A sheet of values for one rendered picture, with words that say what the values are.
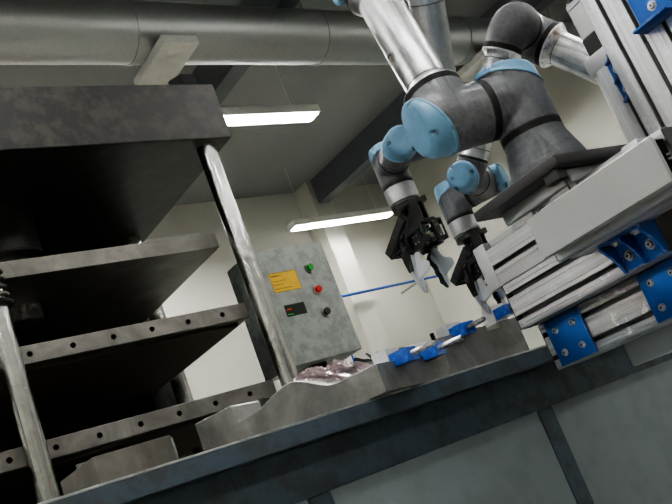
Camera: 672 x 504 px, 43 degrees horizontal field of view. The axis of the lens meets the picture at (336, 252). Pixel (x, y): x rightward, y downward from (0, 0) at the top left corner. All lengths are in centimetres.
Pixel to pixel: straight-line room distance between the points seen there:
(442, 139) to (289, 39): 472
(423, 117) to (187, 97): 138
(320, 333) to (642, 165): 172
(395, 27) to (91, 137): 116
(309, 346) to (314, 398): 107
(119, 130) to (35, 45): 280
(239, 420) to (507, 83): 87
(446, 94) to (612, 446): 97
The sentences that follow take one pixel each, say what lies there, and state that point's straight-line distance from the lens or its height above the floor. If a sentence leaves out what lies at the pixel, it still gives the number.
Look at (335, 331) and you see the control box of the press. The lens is 285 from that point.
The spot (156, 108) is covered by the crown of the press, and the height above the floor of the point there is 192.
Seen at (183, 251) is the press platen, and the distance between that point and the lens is 267.
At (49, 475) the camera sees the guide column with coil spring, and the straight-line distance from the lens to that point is 224.
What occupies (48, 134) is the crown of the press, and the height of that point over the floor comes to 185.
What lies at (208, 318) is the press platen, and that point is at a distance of 257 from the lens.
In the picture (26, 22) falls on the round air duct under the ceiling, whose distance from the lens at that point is 536.
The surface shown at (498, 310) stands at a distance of 222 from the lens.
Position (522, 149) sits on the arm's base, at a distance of 158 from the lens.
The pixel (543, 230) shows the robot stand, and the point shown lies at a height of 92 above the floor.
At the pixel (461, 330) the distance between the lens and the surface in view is 191.
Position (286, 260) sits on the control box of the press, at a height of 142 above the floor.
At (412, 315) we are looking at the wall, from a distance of 1114.
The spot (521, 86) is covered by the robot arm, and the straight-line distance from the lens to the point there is 161.
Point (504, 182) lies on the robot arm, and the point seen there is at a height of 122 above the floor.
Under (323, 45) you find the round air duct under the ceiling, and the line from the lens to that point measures 641.
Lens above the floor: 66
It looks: 15 degrees up
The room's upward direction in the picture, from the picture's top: 21 degrees counter-clockwise
